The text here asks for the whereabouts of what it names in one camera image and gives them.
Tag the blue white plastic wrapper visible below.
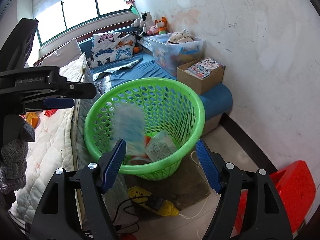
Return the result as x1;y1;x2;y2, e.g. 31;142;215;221
110;103;145;157

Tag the red foam fruit net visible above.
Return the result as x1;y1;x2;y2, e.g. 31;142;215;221
44;109;58;117

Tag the grey plain pillow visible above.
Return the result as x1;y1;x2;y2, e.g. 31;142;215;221
41;38;82;68

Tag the red plastic stool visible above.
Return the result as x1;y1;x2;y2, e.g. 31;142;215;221
233;160;317;235

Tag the butterfly print pillow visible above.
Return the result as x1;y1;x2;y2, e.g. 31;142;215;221
90;31;136;68

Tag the white quilted mattress pad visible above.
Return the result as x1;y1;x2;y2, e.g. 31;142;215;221
10;52;87;224

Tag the grey knit glove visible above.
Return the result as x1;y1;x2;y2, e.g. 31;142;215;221
1;122;35;195

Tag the yellow power strip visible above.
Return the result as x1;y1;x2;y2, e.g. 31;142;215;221
127;186;180;217

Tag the black white cow plush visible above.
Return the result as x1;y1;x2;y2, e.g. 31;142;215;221
135;11;154;40

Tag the clear plastic storage bin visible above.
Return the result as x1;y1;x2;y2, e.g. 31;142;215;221
148;33;203;76

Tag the orange fox plush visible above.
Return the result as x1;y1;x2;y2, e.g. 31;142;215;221
155;17;168;35

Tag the brown cardboard box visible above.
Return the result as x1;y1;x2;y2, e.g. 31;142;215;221
177;57;226;95

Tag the blue bed sheet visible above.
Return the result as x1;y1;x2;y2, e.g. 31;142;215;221
92;52;234;120

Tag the colourful picture book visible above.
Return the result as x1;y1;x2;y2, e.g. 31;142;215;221
187;57;225;80

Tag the window with green frame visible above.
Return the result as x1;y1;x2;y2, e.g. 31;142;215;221
32;0;130;46

